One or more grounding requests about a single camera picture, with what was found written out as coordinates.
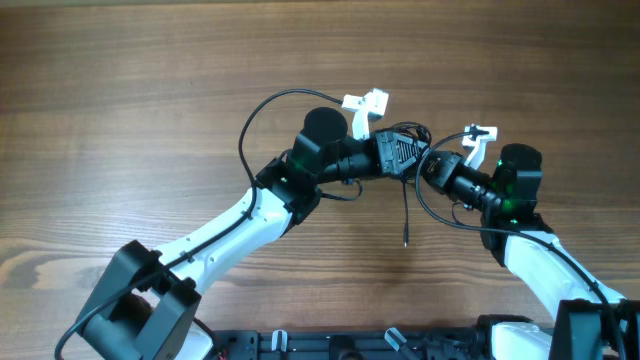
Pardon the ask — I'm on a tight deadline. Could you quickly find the black usb cable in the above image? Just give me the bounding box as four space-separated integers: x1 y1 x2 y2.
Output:
387 121 434 249

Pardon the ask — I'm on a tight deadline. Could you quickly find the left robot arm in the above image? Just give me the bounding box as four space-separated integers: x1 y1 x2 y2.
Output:
71 107 432 359

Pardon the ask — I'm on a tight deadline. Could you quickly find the right camera cable black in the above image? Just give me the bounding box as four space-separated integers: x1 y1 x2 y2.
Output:
414 128 626 360

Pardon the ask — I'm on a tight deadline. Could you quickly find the camera cable black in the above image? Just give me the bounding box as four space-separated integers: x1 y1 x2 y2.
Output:
414 128 626 360
54 89 343 359

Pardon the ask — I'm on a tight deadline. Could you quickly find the left camera cable black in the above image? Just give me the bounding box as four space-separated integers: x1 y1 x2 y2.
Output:
54 89 343 359

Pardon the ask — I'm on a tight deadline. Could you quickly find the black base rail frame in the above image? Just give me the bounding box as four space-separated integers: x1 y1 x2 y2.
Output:
205 327 489 360

